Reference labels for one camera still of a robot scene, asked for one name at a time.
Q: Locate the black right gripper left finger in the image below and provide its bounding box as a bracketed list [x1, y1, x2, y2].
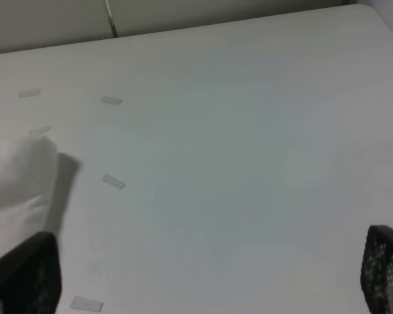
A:
[0, 232, 62, 313]

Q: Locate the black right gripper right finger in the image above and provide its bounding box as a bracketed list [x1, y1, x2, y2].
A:
[360, 225, 393, 314]

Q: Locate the white short sleeve t-shirt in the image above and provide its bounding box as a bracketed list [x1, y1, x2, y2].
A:
[0, 136, 58, 258]

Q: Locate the tape marker front middle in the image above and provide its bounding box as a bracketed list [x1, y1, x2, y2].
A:
[70, 296, 103, 313]

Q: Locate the tape marker right of shirt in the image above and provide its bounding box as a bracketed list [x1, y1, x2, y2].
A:
[102, 174, 125, 190]

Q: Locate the tape marker under shirt back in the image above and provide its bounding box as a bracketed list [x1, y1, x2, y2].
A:
[28, 126, 52, 136]

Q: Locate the tape marker back middle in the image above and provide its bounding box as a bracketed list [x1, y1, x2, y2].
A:
[18, 89, 41, 97]

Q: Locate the tape marker back right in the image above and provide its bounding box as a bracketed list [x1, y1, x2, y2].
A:
[101, 96, 122, 106]

